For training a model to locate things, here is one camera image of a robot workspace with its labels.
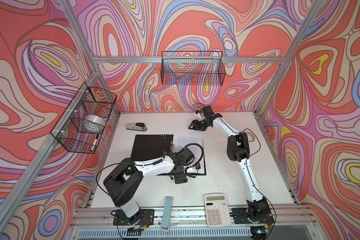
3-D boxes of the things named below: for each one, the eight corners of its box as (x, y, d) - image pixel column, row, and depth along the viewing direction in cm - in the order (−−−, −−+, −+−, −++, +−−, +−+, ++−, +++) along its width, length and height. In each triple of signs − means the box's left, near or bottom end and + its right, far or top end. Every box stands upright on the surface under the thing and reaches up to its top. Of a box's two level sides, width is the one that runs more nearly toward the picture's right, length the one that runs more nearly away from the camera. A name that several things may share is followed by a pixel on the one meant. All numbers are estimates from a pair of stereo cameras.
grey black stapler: (126, 131, 111) (125, 127, 107) (128, 126, 114) (126, 122, 110) (146, 131, 111) (145, 127, 107) (147, 126, 114) (146, 122, 110)
